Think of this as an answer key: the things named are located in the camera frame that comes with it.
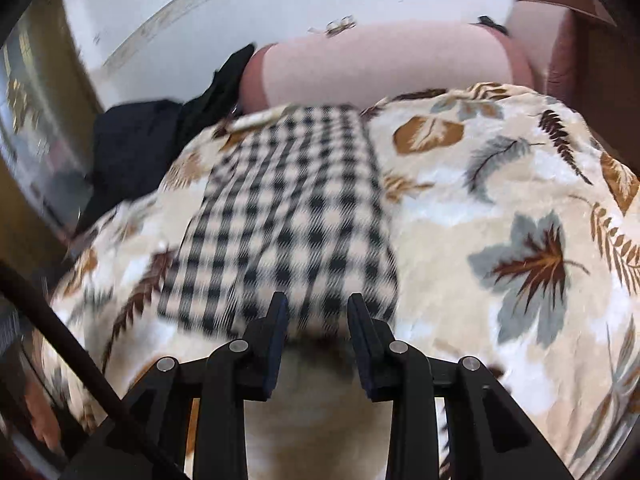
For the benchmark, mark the checked beige and black coat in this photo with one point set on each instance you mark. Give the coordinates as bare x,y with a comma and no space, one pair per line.
290,210

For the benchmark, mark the leaf print fleece blanket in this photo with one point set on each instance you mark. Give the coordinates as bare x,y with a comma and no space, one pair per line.
450,210

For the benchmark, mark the pale pink pillow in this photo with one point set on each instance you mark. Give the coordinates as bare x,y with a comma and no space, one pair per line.
527,35

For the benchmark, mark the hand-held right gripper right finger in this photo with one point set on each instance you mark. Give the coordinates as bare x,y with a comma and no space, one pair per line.
357,340

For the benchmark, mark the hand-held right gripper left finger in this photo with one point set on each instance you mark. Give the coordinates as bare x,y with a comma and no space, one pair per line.
277,340

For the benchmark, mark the small black object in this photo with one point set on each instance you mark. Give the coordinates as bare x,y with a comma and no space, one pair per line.
491,25

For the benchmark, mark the dark navy cloth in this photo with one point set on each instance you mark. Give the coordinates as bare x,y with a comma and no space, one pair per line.
135,155

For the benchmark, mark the brown headboard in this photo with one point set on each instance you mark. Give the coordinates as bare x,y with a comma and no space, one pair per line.
590,60

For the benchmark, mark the black cloth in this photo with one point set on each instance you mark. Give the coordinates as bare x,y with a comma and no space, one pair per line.
220,90

